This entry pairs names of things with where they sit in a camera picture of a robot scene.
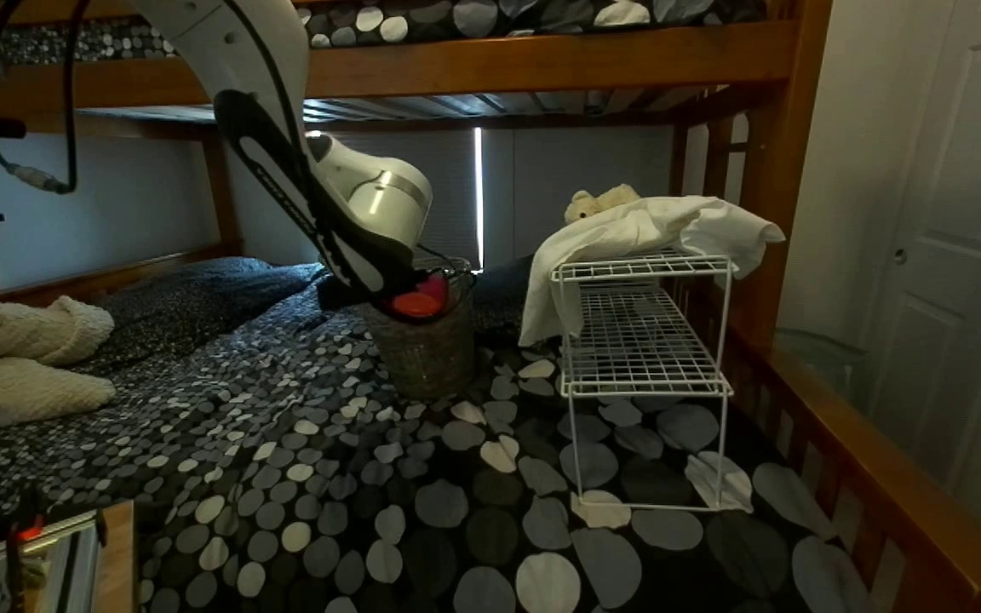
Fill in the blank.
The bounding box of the dark speckled pillow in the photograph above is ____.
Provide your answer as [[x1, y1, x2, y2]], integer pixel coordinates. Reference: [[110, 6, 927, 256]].
[[78, 252, 331, 378]]

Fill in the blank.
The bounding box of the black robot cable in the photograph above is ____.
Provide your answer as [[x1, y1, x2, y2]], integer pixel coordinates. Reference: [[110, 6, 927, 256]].
[[0, 0, 95, 196]]

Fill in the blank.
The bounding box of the electronics box with light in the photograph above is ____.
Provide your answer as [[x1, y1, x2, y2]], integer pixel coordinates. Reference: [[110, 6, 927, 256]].
[[0, 508, 101, 613]]

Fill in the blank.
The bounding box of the small dotted bed sheet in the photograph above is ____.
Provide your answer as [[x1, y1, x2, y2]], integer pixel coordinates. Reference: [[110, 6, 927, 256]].
[[0, 283, 402, 539]]

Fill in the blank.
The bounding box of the red bowl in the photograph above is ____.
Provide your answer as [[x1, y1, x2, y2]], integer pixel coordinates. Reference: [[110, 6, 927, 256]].
[[388, 272, 453, 323]]

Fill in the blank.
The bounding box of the dotted bunk mattress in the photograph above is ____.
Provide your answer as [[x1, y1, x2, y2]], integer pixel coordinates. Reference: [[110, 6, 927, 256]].
[[0, 0, 773, 67]]

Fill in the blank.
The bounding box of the grey window blind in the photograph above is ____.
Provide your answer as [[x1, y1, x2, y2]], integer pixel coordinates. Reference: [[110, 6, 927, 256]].
[[399, 118, 679, 275]]

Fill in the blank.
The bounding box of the white crumpled cloth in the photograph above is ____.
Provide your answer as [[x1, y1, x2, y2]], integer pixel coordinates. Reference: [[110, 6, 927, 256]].
[[513, 194, 790, 350]]

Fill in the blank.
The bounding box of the grey woven basket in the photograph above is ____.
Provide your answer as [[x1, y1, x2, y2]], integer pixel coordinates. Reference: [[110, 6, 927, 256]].
[[358, 269, 479, 405]]

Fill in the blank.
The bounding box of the wooden bunk bed frame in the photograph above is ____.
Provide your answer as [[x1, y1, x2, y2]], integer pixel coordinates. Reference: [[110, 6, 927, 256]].
[[0, 0, 981, 613]]

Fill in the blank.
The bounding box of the white wire shelf rack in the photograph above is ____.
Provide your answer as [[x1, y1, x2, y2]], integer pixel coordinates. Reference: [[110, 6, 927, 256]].
[[548, 250, 756, 518]]

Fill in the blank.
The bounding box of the white panel door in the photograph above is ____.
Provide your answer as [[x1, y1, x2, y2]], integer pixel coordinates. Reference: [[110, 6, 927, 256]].
[[842, 0, 981, 557]]

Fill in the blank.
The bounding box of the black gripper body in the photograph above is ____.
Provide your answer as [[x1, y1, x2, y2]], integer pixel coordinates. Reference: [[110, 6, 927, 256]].
[[314, 230, 449, 316]]

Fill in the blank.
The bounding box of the cream plush toy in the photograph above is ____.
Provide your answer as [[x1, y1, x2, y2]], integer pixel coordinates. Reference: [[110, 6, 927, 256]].
[[562, 182, 642, 225]]

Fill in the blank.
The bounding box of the black duvet with large dots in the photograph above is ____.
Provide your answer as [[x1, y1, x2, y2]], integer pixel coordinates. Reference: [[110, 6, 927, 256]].
[[129, 338, 874, 613]]

